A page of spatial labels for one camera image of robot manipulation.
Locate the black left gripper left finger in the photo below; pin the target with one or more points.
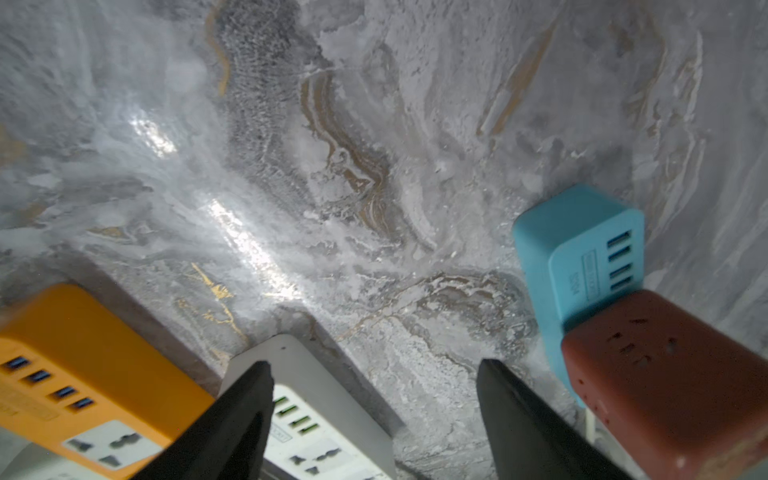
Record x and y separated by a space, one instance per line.
228 441

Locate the brown cube adapter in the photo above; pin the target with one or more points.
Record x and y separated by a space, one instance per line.
684 400

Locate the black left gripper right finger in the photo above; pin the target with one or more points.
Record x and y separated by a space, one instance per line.
528 439

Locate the white power strip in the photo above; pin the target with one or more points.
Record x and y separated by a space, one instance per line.
318 430

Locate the teal power strip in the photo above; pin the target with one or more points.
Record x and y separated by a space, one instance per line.
580 251

